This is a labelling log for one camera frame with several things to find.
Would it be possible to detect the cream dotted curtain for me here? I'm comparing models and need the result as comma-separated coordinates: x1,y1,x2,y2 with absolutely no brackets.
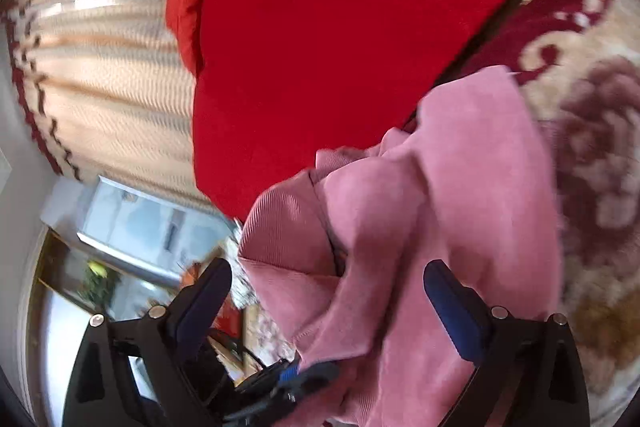
0,0,236,208

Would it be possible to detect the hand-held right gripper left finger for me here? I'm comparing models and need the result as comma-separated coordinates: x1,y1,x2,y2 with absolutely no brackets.
60,257,236,427

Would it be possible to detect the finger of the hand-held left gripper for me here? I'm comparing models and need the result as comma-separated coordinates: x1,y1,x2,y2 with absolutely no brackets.
235,359,342,413

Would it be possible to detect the pink corduroy coat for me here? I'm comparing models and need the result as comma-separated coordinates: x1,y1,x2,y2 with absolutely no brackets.
237,66,563,427

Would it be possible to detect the floral plush blanket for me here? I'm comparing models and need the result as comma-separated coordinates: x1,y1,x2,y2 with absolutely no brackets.
450,0,640,423

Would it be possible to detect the red pillow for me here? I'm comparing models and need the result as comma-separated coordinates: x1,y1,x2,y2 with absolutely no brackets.
165,0,221,75

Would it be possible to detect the red quilt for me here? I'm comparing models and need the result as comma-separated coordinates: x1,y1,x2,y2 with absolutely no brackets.
192,0,548,223

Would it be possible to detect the red cloth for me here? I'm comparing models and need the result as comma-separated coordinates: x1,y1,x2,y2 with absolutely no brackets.
215,297,247,333

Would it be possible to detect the flower bouquet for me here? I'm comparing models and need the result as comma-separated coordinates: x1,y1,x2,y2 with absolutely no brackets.
82,259,121,308

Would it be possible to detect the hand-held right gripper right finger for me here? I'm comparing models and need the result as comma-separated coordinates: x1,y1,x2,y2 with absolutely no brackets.
422,259,591,427

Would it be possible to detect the window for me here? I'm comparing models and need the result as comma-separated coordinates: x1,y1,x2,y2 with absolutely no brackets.
75,177,236,288

